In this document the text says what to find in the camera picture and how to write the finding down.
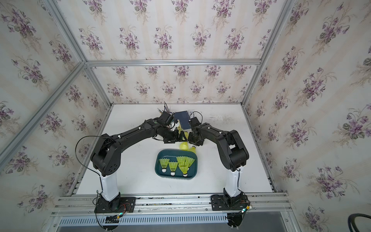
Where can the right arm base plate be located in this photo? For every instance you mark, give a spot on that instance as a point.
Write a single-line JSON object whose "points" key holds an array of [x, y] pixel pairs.
{"points": [[224, 202]]}

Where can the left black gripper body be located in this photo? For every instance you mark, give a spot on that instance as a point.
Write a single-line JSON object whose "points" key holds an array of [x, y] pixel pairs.
{"points": [[173, 136]]}

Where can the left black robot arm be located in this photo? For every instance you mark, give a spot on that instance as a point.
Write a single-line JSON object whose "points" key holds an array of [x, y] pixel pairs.
{"points": [[106, 156]]}

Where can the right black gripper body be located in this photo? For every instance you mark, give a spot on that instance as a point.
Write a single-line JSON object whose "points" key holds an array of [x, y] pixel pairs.
{"points": [[193, 140]]}

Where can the yellow shuttlecock pile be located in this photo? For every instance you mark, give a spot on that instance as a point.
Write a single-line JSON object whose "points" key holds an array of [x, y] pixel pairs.
{"points": [[193, 150], [186, 134]]}

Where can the aluminium front rail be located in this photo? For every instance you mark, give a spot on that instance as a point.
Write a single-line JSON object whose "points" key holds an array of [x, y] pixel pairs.
{"points": [[146, 204]]}

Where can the dark teal storage tray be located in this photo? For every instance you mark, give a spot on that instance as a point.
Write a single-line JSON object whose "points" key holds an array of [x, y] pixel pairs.
{"points": [[172, 154]]}

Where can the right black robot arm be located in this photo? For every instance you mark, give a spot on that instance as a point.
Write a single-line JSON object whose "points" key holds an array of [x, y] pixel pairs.
{"points": [[232, 152]]}

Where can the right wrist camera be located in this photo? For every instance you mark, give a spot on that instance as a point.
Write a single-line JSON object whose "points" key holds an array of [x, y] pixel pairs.
{"points": [[194, 122]]}

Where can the dark blue book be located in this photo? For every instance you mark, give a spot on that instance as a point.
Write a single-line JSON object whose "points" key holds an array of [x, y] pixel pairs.
{"points": [[183, 118]]}

